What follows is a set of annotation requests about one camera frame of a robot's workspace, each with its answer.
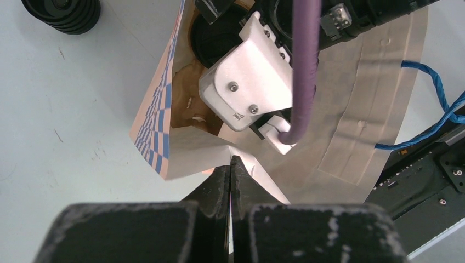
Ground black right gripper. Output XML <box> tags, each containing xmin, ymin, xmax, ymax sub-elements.
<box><xmin>194</xmin><ymin>1</ymin><xmax>433</xmax><ymax>51</ymax></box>

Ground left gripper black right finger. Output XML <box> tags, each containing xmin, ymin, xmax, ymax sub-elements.
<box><xmin>230</xmin><ymin>156</ymin><xmax>407</xmax><ymax>262</ymax></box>

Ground stack of black cup lids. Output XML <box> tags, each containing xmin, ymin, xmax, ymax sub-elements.
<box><xmin>22</xmin><ymin>0</ymin><xmax>101</xmax><ymax>35</ymax></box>

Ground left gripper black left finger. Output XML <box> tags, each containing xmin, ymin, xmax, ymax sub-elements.
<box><xmin>35</xmin><ymin>165</ymin><xmax>230</xmax><ymax>262</ymax></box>

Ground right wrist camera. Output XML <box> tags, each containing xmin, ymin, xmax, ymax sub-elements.
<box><xmin>199</xmin><ymin>11</ymin><xmax>293</xmax><ymax>132</ymax></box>

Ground paper takeout bag blue handles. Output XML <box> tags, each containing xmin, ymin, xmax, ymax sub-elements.
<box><xmin>129</xmin><ymin>1</ymin><xmax>433</xmax><ymax>203</ymax></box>

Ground separated brown pulp cup carrier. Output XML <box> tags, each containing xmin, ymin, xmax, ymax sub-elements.
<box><xmin>171</xmin><ymin>59</ymin><xmax>223</xmax><ymax>136</ymax></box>

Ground black cup lid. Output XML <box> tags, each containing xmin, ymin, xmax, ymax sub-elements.
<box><xmin>190</xmin><ymin>4</ymin><xmax>248</xmax><ymax>68</ymax></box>

